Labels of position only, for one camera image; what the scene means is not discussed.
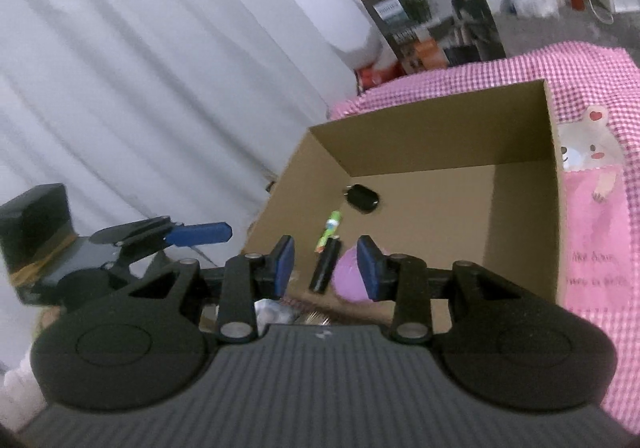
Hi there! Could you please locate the red packet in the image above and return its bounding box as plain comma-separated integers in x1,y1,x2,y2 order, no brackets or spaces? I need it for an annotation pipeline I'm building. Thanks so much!
356,63,401,94

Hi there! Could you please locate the black lipstick tube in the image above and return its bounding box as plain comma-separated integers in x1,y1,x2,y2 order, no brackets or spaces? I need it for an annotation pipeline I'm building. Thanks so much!
309,238,343,292

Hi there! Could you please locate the brown cardboard box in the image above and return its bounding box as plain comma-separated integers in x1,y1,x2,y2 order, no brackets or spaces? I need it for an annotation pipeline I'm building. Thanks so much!
240,80,568,326

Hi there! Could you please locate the purple plastic lid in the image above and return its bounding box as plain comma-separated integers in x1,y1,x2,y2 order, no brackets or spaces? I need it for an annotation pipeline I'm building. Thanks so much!
334,248,375,304

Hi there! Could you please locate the small black oval case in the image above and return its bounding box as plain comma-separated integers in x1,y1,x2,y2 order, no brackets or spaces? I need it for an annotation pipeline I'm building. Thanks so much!
344,184,380,214

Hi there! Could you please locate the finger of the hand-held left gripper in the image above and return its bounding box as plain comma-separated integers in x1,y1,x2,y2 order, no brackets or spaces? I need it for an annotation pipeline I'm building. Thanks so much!
90,215,233,279

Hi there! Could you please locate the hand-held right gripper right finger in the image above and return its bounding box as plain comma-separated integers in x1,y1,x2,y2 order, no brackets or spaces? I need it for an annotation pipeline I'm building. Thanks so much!
356,235,546,344

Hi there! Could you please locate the white curtain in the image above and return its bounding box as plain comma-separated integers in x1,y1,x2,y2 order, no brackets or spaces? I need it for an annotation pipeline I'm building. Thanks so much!
0,0,373,279

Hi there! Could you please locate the green lip balm tube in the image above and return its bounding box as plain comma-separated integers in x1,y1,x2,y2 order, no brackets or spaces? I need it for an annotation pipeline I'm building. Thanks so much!
315,210,342,251

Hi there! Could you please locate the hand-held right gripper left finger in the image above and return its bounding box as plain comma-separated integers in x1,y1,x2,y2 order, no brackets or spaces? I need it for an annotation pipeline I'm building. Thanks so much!
120,234,296,343

